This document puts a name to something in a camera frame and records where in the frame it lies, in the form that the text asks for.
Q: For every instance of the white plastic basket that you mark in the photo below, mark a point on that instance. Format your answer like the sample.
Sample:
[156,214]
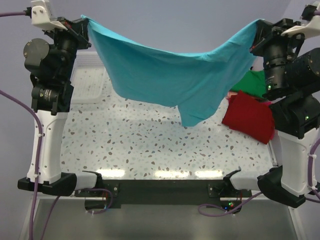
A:
[88,78]

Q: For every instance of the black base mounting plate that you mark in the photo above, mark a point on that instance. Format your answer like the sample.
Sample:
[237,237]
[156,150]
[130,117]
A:
[161,192]

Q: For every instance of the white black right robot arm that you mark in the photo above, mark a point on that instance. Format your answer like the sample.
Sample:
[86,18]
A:
[291,80]

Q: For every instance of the pink folded t shirt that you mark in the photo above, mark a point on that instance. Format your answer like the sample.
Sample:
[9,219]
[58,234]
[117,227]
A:
[230,94]

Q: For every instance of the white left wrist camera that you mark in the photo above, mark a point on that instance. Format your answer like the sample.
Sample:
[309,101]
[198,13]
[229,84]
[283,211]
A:
[42,16]

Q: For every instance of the red folded t shirt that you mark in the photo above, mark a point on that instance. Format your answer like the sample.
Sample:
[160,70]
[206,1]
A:
[244,114]

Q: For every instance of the turquoise t shirt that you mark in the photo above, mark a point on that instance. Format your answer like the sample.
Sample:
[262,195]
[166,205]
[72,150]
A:
[195,83]

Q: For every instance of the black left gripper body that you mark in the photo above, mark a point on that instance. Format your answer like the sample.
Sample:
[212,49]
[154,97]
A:
[68,41]

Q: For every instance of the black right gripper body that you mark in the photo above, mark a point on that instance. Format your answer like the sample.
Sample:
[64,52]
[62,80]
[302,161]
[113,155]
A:
[274,45]

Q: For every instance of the green folded t shirt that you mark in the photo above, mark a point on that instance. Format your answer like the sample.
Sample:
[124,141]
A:
[252,83]

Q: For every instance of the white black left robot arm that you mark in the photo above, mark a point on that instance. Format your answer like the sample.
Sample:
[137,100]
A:
[51,67]

